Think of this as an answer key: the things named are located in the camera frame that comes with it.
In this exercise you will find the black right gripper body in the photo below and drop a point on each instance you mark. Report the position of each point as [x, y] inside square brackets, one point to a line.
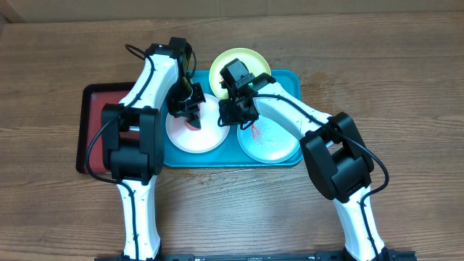
[236, 116]

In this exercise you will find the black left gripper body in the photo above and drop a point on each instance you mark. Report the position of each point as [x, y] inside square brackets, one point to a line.
[185, 98]

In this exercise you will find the red green sponge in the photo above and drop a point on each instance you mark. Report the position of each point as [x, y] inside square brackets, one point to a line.
[193, 124]

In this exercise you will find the white pink plate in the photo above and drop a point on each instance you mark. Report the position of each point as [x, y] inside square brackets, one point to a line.
[205, 139]

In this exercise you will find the light blue plate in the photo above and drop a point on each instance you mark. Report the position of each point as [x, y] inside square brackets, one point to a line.
[267, 142]

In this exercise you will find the yellow plate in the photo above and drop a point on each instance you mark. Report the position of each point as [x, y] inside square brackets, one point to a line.
[254, 62]

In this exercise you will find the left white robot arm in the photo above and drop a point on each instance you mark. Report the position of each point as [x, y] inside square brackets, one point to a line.
[128, 149]

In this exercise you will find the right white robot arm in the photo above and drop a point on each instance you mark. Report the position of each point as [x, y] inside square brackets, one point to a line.
[337, 160]

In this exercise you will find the teal plastic tray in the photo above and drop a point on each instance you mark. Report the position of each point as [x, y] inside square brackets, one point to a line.
[229, 153]

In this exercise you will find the dark red tray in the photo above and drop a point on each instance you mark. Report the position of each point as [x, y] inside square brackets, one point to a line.
[95, 96]

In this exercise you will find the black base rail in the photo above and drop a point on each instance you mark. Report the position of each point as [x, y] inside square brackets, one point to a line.
[341, 255]

